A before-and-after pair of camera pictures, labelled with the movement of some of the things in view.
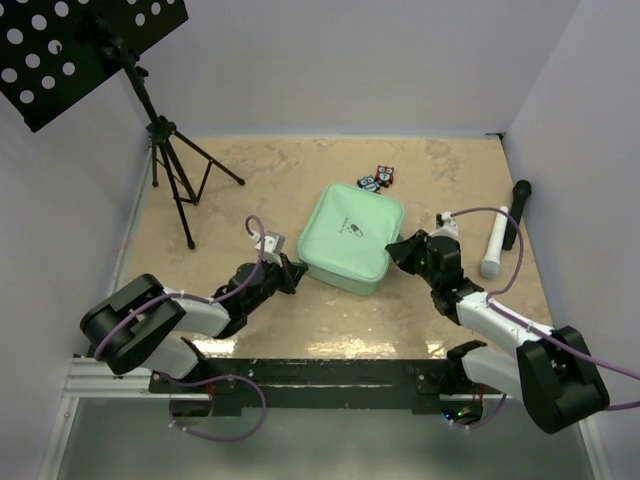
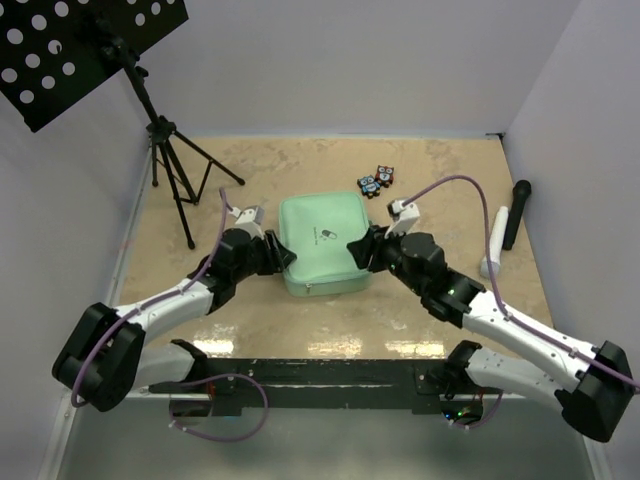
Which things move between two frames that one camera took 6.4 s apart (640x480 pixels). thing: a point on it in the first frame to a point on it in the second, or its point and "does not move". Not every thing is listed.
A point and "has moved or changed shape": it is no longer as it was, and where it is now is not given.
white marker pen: [491, 265] does not move
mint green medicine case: [344, 239] has moved or changed shape
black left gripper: [296, 272] to [279, 259]
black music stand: [54, 51] does not move
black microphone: [520, 192] does not move
